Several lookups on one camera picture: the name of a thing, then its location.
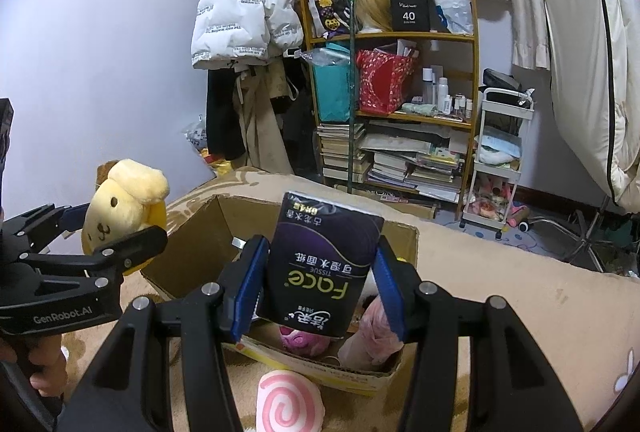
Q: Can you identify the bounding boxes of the blond wig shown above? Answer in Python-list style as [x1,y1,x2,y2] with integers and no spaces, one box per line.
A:
[352,0,401,33]

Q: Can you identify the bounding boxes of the blue white cloth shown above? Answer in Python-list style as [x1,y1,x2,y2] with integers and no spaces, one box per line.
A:
[475,129,522,164]

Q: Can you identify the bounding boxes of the white trolley cart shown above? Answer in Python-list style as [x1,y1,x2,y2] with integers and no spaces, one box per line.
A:
[460,87,535,238]

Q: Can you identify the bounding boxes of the teal bag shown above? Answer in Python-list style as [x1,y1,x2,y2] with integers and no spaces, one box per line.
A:
[310,43,353,123]

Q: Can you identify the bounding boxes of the cream padded coat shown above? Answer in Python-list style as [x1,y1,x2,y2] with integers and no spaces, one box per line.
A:
[535,0,640,214]

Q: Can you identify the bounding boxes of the office chair base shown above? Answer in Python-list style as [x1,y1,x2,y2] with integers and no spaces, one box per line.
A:
[550,197,640,274]

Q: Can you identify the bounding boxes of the red gift bag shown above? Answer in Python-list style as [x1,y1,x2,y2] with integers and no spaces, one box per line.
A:
[355,50,418,115]

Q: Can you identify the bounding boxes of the printed cardboard box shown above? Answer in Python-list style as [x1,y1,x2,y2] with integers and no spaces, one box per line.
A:
[140,195,420,398]

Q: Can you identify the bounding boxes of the black tissue pack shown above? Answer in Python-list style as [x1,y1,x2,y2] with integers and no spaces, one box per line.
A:
[260,191,385,339]

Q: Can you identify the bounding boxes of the black printed bag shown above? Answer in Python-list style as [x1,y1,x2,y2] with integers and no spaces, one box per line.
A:
[305,0,357,40]

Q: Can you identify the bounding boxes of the beige hanging garment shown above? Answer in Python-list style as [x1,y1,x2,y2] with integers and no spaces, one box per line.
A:
[232,62,296,173]

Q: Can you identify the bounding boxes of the pile of books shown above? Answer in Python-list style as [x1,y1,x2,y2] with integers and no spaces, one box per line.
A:
[316,119,471,204]

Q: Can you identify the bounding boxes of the yellow dog plush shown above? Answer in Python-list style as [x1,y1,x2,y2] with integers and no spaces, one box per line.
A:
[81,158,171,275]

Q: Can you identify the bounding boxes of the wooden shelf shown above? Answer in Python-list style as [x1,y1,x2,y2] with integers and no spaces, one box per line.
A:
[299,0,481,220]

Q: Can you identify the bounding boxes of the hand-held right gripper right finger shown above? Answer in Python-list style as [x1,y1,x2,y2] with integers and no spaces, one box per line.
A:
[372,235,583,432]

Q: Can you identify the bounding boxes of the black hanging garment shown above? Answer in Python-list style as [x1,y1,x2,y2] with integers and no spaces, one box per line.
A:
[206,57,321,178]

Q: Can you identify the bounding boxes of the pink plush toy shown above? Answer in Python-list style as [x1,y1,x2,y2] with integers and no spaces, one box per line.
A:
[279,324,333,358]

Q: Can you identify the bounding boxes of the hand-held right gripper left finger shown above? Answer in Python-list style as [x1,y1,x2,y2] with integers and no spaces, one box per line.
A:
[57,235,271,432]

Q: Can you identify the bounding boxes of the dark green pole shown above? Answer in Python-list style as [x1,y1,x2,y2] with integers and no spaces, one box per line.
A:
[347,0,363,193]

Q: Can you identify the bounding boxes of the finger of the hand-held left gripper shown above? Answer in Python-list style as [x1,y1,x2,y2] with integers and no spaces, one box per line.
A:
[2,203,96,259]
[20,226,169,293]

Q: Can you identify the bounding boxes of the person's left hand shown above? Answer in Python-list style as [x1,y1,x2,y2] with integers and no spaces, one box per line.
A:
[0,334,70,400]

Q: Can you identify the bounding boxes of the plastic bag of snacks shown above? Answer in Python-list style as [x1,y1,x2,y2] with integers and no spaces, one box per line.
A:
[182,115,236,174]

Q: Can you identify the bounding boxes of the pink toys in cart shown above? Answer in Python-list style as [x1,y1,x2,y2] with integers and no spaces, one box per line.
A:
[470,177,531,229]

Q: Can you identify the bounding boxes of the row of cosmetic bottles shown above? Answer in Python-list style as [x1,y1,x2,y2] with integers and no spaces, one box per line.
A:
[420,66,475,118]

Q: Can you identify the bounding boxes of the pink swirl roll plush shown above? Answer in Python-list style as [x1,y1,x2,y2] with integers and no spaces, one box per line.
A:
[256,369,326,432]

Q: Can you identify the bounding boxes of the black item on cart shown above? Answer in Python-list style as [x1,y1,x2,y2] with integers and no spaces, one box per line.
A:
[482,68,533,108]

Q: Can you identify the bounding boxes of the black box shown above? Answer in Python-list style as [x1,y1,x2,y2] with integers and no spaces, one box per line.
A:
[389,0,432,32]

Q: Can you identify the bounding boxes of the pink tissue pack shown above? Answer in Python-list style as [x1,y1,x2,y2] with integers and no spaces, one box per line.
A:
[337,295,405,373]

